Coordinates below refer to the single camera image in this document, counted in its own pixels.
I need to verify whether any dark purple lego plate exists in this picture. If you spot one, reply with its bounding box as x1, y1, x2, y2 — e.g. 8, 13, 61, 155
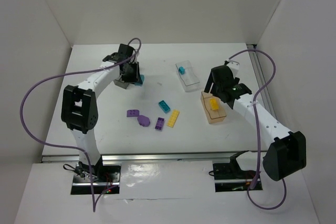
155, 117, 165, 131

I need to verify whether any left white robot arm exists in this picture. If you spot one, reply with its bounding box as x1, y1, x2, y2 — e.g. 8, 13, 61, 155
61, 44, 142, 176

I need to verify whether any small yellow lego brick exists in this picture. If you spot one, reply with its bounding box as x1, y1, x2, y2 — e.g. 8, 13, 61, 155
209, 98, 219, 111

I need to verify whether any purple rounded lego brick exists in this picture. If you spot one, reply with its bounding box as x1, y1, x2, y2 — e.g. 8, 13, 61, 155
127, 109, 140, 118

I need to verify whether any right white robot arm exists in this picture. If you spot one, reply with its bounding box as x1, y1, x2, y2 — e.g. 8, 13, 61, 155
204, 61, 307, 181

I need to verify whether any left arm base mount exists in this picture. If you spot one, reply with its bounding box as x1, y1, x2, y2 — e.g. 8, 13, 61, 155
63, 164, 121, 195

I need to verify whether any dark smoky plastic container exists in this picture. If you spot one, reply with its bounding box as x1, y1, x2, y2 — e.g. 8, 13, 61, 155
113, 76, 130, 90

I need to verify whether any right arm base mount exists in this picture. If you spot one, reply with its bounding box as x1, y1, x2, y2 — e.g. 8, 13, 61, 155
208, 151, 256, 193

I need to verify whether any teal rectangular lego brick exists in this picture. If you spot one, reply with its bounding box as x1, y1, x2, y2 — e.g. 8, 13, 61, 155
158, 100, 171, 113

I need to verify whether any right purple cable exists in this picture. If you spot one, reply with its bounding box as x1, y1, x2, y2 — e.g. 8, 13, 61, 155
228, 49, 287, 210

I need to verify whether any purple oval lego brick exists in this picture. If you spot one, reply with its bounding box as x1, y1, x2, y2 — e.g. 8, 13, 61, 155
137, 115, 151, 127

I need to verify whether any orange tinted plastic container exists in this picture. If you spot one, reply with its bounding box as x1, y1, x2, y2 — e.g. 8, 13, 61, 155
201, 91, 226, 124

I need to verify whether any teal rounded lego brick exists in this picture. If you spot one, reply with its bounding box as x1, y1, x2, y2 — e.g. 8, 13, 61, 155
133, 74, 144, 86

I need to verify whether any clear plastic container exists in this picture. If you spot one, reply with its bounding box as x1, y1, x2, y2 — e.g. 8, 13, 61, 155
175, 60, 200, 92

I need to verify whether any long yellow lego plate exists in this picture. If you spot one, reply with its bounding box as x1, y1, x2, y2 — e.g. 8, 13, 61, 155
167, 110, 180, 127

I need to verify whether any purple cable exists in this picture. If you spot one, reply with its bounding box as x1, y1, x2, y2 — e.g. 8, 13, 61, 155
19, 37, 142, 213
228, 49, 287, 210

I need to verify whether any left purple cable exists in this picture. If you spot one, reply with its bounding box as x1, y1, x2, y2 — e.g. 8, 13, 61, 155
19, 37, 142, 213

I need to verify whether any aluminium rail frame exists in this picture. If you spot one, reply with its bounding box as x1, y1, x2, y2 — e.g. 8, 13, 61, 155
41, 43, 289, 163

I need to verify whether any small teal lego cube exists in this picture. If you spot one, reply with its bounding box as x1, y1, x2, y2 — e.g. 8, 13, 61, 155
178, 67, 185, 74

